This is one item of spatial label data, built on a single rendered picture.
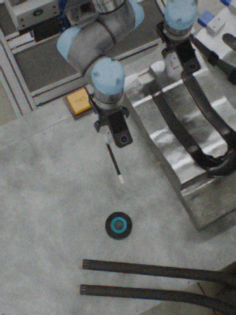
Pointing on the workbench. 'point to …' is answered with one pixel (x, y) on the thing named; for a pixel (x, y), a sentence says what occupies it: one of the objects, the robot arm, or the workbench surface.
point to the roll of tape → (120, 222)
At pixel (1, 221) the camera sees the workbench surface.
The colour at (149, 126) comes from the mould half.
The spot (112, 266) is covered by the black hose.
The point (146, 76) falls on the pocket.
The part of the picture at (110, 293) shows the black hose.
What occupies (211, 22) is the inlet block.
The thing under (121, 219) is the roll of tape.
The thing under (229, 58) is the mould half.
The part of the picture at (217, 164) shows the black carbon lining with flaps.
